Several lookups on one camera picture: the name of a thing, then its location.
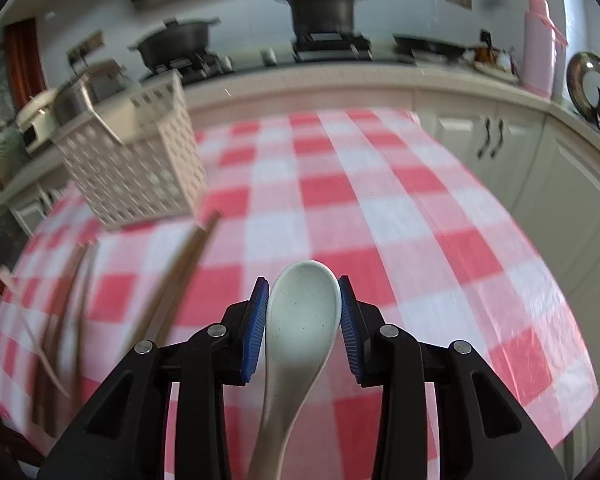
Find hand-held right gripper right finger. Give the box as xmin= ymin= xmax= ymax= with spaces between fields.
xmin=337 ymin=275 xmax=568 ymax=480

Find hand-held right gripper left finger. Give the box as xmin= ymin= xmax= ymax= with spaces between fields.
xmin=39 ymin=276 xmax=271 ymax=480

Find white ceramic spoon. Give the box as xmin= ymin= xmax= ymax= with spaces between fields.
xmin=247 ymin=259 xmax=342 ymax=480

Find brown wooden chopstick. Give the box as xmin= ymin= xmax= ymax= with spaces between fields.
xmin=127 ymin=225 xmax=206 ymax=348
xmin=150 ymin=211 xmax=222 ymax=343
xmin=32 ymin=245 xmax=92 ymax=426

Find white plastic utensil basket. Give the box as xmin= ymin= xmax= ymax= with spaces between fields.
xmin=50 ymin=69 xmax=208 ymax=231

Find red white checkered tablecloth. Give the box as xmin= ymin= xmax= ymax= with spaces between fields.
xmin=0 ymin=109 xmax=600 ymax=480

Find white kitchen cabinets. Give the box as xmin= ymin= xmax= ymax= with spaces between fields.
xmin=412 ymin=87 xmax=600 ymax=321

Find black gas stove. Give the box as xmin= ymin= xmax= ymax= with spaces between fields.
xmin=139 ymin=31 xmax=373 ymax=85

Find steel electric cooker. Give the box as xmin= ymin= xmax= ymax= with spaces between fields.
xmin=52 ymin=60 xmax=128 ymax=126

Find black frying pan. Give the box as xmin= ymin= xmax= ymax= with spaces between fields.
xmin=392 ymin=34 xmax=468 ymax=63

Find wide black lidded pot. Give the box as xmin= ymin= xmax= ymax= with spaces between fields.
xmin=129 ymin=17 xmax=221 ymax=68

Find cream electric cooker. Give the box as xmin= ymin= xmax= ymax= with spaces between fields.
xmin=15 ymin=90 xmax=61 ymax=153

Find small brown bottle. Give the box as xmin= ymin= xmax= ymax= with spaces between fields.
xmin=477 ymin=30 xmax=501 ymax=66

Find tall black lidded pot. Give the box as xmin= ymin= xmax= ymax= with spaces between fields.
xmin=272 ymin=0 xmax=371 ymax=36

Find pink thermos flask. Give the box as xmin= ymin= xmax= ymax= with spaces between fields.
xmin=522 ymin=0 xmax=568 ymax=98

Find shiny steel pot lid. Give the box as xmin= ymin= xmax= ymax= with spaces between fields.
xmin=566 ymin=51 xmax=600 ymax=123

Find red framed glass door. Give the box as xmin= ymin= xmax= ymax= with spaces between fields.
xmin=0 ymin=17 xmax=48 ymax=136

